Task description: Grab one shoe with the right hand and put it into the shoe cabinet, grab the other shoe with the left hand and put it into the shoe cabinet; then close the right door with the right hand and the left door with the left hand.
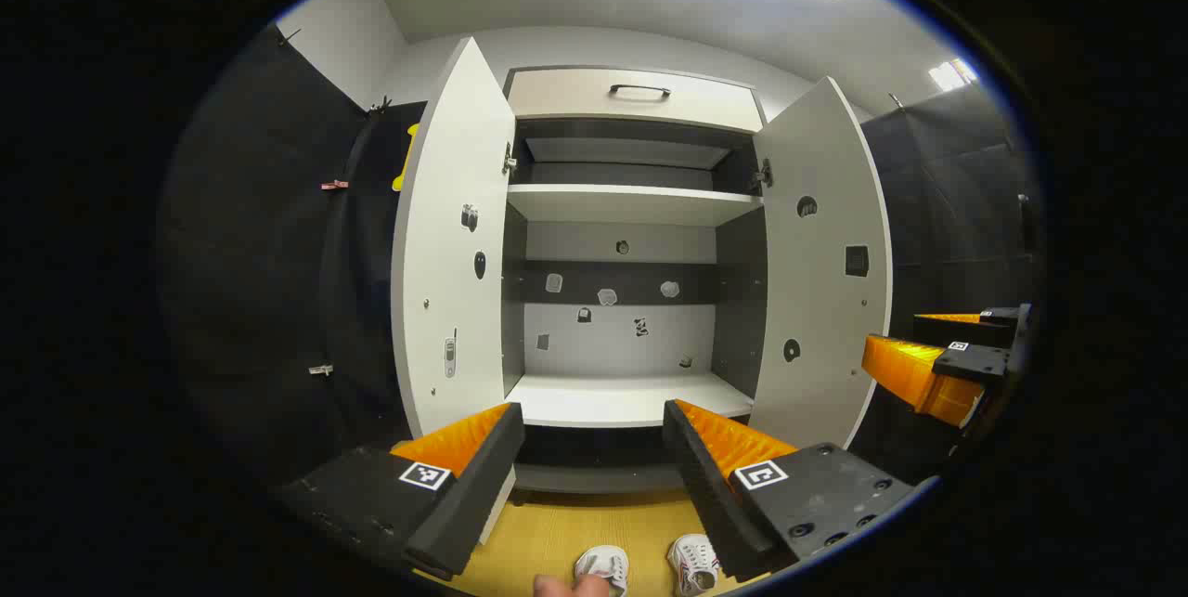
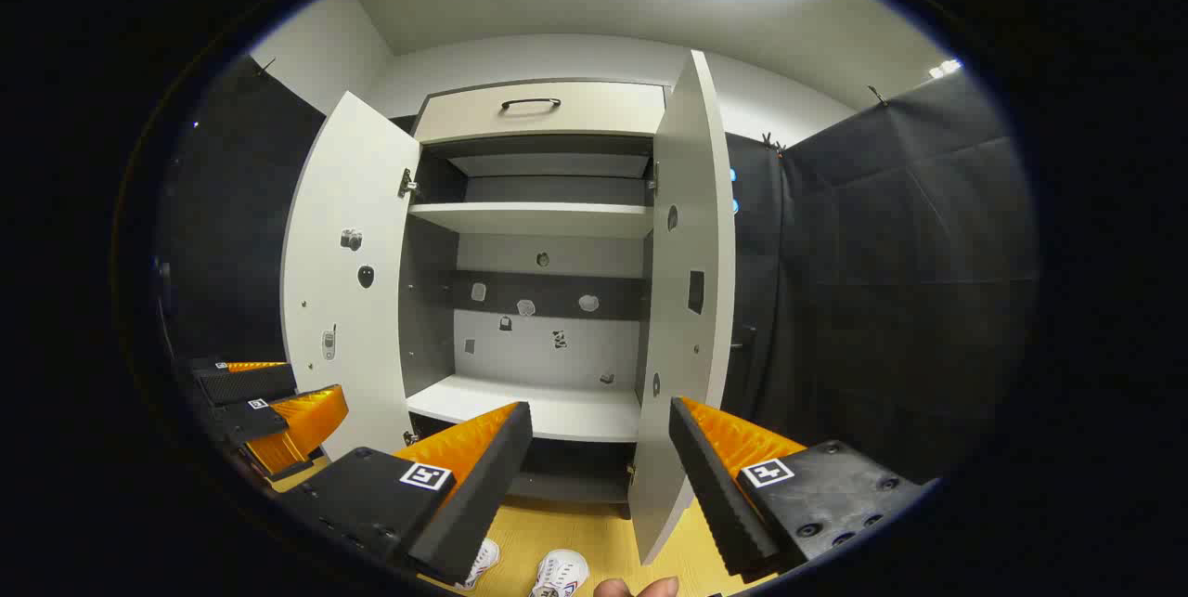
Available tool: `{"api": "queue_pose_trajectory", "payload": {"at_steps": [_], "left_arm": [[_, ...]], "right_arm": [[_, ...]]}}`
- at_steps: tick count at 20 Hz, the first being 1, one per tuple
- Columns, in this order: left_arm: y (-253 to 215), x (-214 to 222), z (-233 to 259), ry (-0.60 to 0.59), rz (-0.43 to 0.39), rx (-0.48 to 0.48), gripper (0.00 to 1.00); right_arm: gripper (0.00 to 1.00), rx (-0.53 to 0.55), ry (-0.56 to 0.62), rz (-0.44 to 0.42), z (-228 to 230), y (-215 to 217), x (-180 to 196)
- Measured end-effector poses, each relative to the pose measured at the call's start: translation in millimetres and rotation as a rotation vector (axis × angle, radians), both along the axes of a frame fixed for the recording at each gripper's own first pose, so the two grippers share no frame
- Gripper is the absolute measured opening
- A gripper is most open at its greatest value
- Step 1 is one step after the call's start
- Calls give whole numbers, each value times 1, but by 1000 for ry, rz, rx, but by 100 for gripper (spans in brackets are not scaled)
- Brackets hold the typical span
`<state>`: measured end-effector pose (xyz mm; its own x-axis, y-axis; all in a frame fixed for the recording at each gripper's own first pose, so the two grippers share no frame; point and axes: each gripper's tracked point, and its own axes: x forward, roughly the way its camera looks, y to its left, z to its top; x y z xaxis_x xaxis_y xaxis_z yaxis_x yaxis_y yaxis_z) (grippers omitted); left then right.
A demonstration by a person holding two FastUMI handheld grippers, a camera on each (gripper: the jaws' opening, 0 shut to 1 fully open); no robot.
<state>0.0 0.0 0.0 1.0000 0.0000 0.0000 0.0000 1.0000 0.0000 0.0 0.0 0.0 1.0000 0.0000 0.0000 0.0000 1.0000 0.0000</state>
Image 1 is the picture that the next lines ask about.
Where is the white cabinet shelf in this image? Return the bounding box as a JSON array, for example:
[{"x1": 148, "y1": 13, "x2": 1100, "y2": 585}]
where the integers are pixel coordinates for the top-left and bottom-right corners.
[
  {"x1": 507, "y1": 184, "x2": 764, "y2": 227},
  {"x1": 506, "y1": 372, "x2": 755, "y2": 429}
]

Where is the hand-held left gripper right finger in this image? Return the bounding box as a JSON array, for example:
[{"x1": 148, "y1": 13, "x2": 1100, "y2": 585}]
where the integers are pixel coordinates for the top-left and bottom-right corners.
[{"x1": 662, "y1": 398, "x2": 940, "y2": 582}]

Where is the ceiling light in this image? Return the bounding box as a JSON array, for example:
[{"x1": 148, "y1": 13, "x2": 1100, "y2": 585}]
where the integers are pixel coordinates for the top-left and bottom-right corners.
[{"x1": 928, "y1": 58, "x2": 978, "y2": 92}]

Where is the white canvas shoe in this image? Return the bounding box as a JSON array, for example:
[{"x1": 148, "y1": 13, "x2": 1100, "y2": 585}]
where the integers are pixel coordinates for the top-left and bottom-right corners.
[
  {"x1": 666, "y1": 534, "x2": 721, "y2": 596},
  {"x1": 573, "y1": 546, "x2": 630, "y2": 597}
]

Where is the black backdrop cloth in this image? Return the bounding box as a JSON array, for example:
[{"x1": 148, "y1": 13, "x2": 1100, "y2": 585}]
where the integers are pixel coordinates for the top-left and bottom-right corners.
[{"x1": 156, "y1": 21, "x2": 1048, "y2": 496}]

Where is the white door with headphones sticker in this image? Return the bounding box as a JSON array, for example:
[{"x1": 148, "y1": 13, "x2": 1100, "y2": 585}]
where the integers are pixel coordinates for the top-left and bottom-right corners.
[{"x1": 747, "y1": 77, "x2": 894, "y2": 451}]

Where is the white cabinet drawer front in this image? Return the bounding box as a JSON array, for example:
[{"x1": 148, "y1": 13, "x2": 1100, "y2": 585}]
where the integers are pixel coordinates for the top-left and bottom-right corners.
[{"x1": 506, "y1": 68, "x2": 764, "y2": 134}]

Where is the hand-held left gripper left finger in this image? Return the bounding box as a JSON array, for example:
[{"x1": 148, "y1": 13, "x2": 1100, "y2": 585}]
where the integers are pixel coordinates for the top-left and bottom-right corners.
[{"x1": 274, "y1": 402, "x2": 526, "y2": 582}]

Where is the grey cabinet bottom panel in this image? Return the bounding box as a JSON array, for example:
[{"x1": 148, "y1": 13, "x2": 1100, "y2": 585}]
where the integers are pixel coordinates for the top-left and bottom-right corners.
[{"x1": 513, "y1": 462, "x2": 690, "y2": 496}]

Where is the white door with camera sticker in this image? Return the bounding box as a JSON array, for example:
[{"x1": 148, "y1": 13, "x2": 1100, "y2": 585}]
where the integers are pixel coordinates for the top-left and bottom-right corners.
[{"x1": 390, "y1": 37, "x2": 518, "y2": 544}]

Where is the grey white shoe cabinet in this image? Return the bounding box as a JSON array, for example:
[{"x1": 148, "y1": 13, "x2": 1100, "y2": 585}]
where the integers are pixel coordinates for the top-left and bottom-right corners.
[{"x1": 501, "y1": 66, "x2": 771, "y2": 496}]

